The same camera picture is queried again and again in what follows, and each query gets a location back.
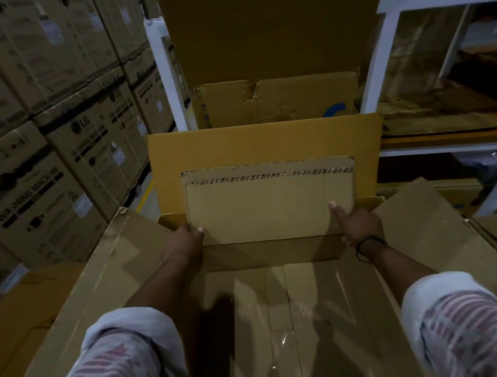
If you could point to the person's right hand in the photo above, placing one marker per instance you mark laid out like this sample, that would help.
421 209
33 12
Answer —
361 226

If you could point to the flat carton with plastic wrap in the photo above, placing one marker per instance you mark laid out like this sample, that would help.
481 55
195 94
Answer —
16 323

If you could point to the clear plastic sheet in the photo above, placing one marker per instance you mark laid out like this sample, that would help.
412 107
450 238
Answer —
421 51

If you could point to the person's left forearm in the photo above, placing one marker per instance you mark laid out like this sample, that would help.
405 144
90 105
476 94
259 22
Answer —
166 291

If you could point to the striped white shirt sleeve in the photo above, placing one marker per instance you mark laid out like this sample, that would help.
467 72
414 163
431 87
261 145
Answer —
117 374
482 329

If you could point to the Flipkart box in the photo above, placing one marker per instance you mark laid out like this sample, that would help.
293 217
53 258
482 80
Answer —
273 24

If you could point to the white metal shelf rack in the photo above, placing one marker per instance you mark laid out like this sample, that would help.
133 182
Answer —
378 66

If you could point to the person's right forearm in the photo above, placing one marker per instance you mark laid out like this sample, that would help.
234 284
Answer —
399 271

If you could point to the stack of printed brown cartons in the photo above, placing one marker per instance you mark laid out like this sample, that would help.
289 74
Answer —
40 107

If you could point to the person's left hand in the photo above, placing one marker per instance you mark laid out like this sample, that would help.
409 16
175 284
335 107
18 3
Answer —
185 243

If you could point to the black print small cardboard box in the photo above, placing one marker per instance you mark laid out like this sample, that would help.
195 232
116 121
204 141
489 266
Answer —
269 206

